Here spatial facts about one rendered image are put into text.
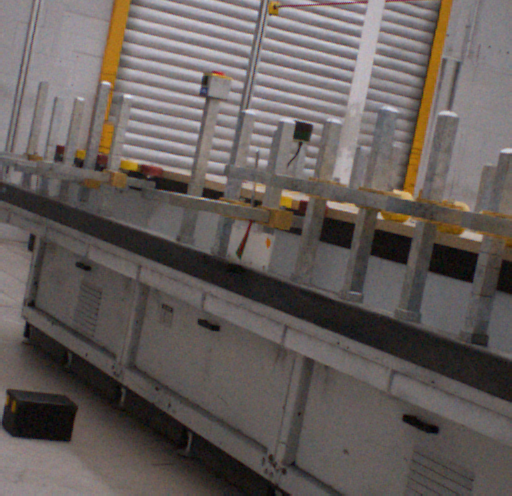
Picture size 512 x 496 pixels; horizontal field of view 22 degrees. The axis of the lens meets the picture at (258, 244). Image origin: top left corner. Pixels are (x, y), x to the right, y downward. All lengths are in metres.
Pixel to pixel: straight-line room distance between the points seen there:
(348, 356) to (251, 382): 0.94
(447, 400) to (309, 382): 0.99
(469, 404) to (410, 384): 0.22
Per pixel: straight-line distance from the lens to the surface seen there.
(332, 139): 3.35
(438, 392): 2.84
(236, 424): 4.11
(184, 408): 4.38
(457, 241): 3.13
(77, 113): 5.19
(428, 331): 2.81
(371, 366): 3.07
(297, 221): 3.57
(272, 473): 3.80
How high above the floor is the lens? 0.95
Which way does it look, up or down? 3 degrees down
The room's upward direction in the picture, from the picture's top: 11 degrees clockwise
